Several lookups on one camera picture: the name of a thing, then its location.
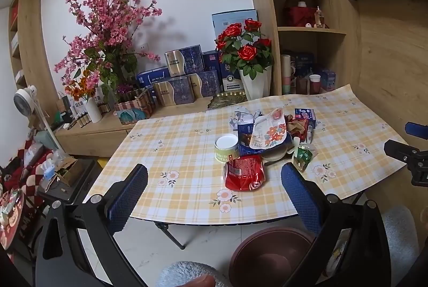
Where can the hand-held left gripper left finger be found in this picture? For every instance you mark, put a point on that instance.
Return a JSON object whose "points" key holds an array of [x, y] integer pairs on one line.
{"points": [[128, 196]]}

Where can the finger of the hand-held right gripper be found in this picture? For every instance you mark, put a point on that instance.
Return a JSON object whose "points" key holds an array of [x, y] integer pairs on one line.
{"points": [[401, 151], [418, 129]]}

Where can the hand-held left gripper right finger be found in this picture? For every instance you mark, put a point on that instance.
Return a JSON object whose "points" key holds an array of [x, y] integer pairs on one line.
{"points": [[301, 196]]}

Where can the green wrapper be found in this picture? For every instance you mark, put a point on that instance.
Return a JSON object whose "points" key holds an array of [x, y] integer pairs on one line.
{"points": [[302, 156]]}

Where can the white paper bowl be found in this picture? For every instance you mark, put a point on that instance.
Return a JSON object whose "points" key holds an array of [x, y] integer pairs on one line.
{"points": [[276, 154]]}

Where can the red snack bag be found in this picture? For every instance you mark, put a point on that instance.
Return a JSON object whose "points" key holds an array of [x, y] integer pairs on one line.
{"points": [[244, 173]]}

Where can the white small tube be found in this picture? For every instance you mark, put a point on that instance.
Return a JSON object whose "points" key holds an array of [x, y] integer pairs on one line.
{"points": [[310, 133]]}

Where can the brown red snack wrapper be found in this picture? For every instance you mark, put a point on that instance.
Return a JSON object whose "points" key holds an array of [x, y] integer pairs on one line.
{"points": [[297, 128]]}

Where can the floral print pouch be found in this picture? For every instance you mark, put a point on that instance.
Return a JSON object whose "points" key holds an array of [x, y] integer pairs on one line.
{"points": [[269, 131]]}

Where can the maroon plastic bin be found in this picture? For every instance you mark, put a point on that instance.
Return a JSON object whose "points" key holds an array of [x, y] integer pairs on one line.
{"points": [[267, 263]]}

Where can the small blue cardboard box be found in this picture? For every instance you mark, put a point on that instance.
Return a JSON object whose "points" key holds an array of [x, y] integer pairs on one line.
{"points": [[306, 114]]}

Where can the green tin can white lid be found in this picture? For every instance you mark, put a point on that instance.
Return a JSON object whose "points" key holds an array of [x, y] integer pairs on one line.
{"points": [[225, 148]]}

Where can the white paper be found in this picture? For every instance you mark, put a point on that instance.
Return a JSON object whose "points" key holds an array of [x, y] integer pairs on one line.
{"points": [[242, 118]]}

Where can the black side table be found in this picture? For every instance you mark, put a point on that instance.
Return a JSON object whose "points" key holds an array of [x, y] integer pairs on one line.
{"points": [[77, 190]]}

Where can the yellow checked tablecloth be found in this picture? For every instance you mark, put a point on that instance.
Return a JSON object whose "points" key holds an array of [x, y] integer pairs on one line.
{"points": [[187, 180]]}

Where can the low wooden cabinet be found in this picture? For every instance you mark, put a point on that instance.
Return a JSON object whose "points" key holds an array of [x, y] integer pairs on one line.
{"points": [[100, 136]]}

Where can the person's grey fleece trouser leg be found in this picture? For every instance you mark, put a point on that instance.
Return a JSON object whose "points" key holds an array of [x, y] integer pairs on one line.
{"points": [[187, 270], [399, 230]]}

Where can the slim white vase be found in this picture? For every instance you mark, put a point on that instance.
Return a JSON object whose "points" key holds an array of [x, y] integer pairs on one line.
{"points": [[93, 109]]}

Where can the red white checked blanket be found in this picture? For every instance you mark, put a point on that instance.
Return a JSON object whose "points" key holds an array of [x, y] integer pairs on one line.
{"points": [[30, 173]]}

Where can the blue printed carton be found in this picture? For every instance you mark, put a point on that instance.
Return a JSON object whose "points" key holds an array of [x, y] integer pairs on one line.
{"points": [[328, 79]]}

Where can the purple flowers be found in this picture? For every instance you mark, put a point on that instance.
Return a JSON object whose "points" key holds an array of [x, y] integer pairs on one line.
{"points": [[123, 89]]}

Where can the red cup white lining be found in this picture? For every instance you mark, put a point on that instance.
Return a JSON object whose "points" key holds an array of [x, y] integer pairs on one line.
{"points": [[315, 86]]}

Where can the brown paper bag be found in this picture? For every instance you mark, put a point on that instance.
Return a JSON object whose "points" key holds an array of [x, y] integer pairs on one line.
{"points": [[65, 104]]}

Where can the gold blue gift box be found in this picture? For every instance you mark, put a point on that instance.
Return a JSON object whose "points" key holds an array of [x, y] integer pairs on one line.
{"points": [[205, 83], [174, 91], [185, 61]]}

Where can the gold ornate tray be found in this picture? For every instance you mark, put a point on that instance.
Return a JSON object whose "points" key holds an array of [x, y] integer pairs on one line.
{"points": [[227, 101]]}

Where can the white angular vase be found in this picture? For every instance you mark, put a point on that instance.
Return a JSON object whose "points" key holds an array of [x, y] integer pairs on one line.
{"points": [[255, 84]]}

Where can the blue flat box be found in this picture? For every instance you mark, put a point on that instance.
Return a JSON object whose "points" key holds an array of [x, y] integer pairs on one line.
{"points": [[152, 78]]}

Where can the orange flower bouquet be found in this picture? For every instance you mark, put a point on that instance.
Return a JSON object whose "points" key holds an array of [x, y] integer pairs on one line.
{"points": [[82, 84]]}

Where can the stack of pastel cups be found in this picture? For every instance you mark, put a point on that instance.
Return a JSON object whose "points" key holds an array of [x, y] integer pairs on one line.
{"points": [[286, 72]]}

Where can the blue box white label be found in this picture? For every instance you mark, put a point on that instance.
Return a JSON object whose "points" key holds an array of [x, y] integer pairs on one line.
{"points": [[230, 83]]}

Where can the dark blue printed box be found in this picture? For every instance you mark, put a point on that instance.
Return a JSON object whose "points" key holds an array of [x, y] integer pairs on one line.
{"points": [[302, 61]]}

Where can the white desk fan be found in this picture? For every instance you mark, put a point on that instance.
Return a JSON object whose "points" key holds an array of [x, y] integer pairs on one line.
{"points": [[25, 99]]}

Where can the glass perfume bottle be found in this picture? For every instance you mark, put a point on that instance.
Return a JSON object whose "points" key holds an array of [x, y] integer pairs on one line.
{"points": [[319, 19]]}

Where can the red rose bouquet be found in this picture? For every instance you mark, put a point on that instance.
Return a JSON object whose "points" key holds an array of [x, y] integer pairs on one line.
{"points": [[244, 46]]}

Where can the red gift basket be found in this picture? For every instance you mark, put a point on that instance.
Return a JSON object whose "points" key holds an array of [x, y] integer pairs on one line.
{"points": [[299, 14]]}

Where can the pink blossom bouquet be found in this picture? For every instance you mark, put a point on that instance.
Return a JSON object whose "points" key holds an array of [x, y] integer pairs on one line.
{"points": [[107, 26]]}

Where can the light blue tall box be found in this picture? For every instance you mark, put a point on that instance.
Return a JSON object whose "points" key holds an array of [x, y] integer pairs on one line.
{"points": [[230, 21]]}

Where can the wooden shelf unit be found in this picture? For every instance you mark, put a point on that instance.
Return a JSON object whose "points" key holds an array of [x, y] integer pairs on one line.
{"points": [[264, 6]]}

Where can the black folding table frame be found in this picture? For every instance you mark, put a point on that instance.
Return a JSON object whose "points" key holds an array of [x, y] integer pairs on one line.
{"points": [[170, 233]]}

